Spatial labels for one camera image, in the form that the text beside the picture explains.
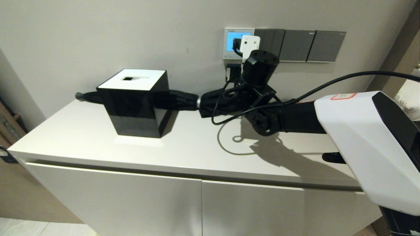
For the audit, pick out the grey single switch plate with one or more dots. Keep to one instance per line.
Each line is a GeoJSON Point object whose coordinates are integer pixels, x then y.
{"type": "Point", "coordinates": [326, 46]}
{"type": "Point", "coordinates": [297, 46]}

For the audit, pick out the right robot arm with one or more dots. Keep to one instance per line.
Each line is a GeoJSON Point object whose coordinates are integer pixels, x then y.
{"type": "Point", "coordinates": [361, 131]}

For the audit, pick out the brown door frame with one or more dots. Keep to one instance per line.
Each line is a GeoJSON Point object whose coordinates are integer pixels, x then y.
{"type": "Point", "coordinates": [397, 42]}

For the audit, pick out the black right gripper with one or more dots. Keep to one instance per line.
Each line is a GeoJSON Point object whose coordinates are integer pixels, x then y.
{"type": "Point", "coordinates": [261, 67]}

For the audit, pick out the black tissue box white top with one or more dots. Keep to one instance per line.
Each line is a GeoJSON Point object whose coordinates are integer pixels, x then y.
{"type": "Point", "coordinates": [134, 111]}

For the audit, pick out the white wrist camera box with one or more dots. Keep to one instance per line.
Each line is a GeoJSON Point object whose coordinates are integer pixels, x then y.
{"type": "Point", "coordinates": [250, 44]}

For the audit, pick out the white thermostat control panel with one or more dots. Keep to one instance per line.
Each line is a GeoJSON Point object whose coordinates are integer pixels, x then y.
{"type": "Point", "coordinates": [228, 49]}

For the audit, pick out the grey three-rocker switch plate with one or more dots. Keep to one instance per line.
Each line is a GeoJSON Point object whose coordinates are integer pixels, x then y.
{"type": "Point", "coordinates": [277, 39]}

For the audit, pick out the white cabinet door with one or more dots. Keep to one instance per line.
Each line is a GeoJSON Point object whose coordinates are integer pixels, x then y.
{"type": "Point", "coordinates": [115, 200]}
{"type": "Point", "coordinates": [279, 213]}

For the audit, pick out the white duvet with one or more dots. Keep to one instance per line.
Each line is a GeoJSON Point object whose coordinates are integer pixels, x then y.
{"type": "Point", "coordinates": [410, 98]}

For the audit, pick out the white cabinet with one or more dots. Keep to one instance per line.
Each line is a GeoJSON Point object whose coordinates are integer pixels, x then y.
{"type": "Point", "coordinates": [180, 147]}

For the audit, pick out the black folded umbrella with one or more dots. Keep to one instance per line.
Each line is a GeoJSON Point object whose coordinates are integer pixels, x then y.
{"type": "Point", "coordinates": [183, 100]}

